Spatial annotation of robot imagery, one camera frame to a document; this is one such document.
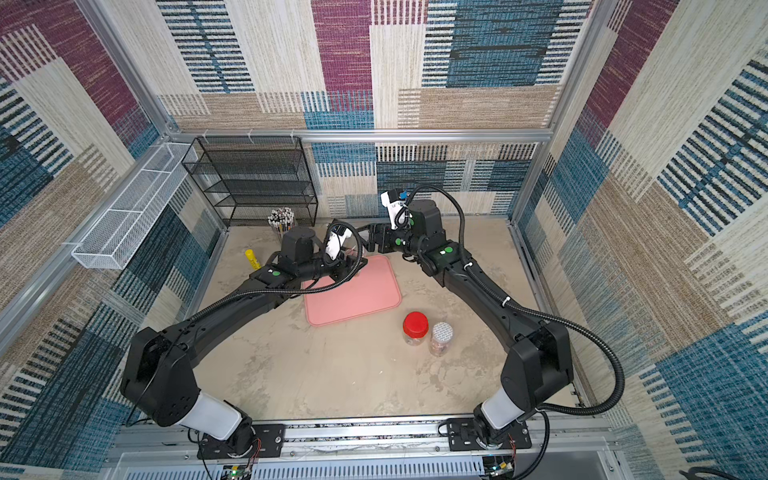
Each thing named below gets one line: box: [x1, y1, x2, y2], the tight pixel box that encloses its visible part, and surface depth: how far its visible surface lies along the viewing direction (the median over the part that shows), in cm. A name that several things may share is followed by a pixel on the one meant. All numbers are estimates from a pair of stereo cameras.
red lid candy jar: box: [403, 311, 429, 346], surface depth 86 cm
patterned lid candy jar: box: [430, 322, 454, 358], surface depth 81 cm
